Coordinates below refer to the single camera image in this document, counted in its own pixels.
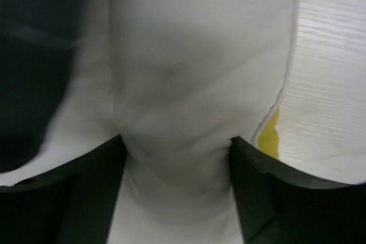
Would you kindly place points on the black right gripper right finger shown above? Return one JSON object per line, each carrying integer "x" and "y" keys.
{"x": 277, "y": 203}

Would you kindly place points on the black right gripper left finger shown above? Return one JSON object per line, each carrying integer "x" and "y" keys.
{"x": 71, "y": 204}

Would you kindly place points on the dark grey checked pillowcase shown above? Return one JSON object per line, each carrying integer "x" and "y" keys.
{"x": 55, "y": 83}

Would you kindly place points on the white pillow with yellow edge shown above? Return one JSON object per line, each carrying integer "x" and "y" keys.
{"x": 186, "y": 77}

